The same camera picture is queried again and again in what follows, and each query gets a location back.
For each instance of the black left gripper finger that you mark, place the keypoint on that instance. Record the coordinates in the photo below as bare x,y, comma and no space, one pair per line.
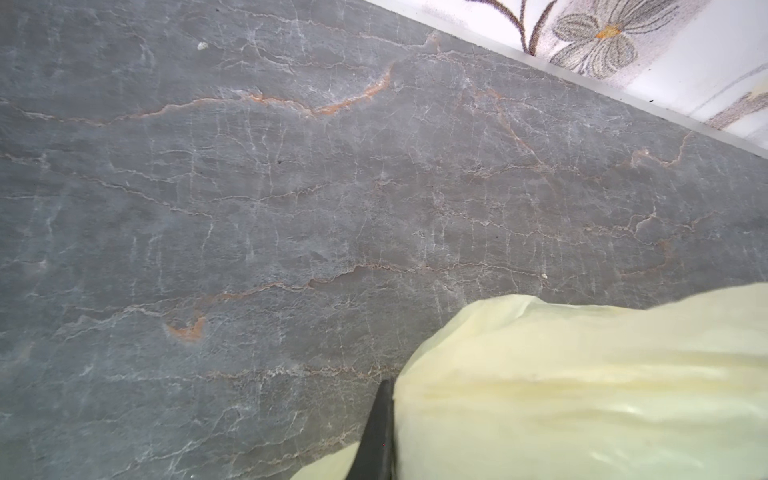
376,453

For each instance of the pale yellow plastic bag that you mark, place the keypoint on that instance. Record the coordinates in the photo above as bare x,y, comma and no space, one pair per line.
514,387

